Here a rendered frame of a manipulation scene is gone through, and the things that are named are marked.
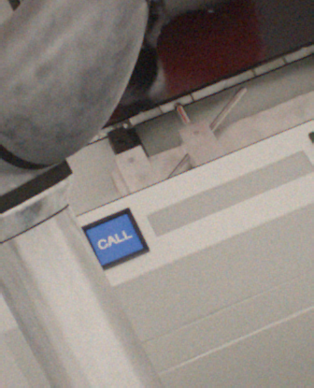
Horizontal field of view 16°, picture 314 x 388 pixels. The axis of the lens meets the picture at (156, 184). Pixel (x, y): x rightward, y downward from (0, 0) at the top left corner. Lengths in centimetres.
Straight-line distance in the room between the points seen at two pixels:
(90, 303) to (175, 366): 41
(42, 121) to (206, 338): 52
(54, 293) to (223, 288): 33
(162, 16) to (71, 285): 55
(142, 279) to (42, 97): 34
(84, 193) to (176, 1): 27
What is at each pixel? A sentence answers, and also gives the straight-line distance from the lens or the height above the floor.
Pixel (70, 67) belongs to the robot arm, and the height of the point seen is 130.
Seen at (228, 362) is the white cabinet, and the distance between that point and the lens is 134.
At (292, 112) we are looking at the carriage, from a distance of 129.
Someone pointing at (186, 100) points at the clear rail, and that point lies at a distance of 128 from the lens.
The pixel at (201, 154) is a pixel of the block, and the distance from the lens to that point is 122.
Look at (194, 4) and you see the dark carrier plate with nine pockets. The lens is 138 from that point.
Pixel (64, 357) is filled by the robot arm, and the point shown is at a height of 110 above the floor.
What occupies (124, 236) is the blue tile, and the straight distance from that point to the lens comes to 111.
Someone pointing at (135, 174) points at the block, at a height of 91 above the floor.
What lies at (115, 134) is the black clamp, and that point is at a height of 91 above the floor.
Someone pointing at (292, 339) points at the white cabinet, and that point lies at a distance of 137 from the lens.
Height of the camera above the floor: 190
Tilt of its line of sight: 56 degrees down
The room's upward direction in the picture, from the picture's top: 11 degrees counter-clockwise
